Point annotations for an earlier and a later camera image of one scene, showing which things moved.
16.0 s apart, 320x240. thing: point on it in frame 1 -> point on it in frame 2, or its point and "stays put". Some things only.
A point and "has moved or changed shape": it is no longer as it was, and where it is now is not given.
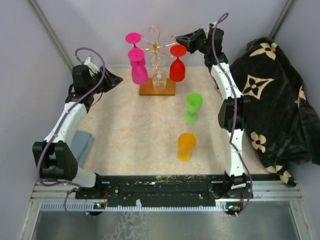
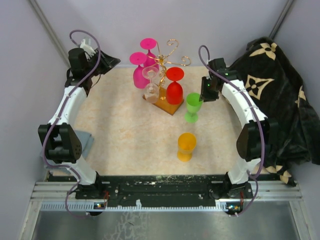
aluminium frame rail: [277, 191] stays put
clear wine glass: [159, 79] -> [152, 93]
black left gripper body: [96, 79] -> [100, 68]
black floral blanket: [281, 124] stays put
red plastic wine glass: [177, 71] -> [174, 94]
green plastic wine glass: [194, 102] stays put
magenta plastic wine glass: [133, 38] -> [149, 43]
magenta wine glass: [139, 71] has moved or changed shape
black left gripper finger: [110, 81] -> [110, 62]
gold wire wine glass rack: [146, 86] -> [161, 60]
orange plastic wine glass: [186, 142] stays put
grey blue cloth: [81, 144] stays put
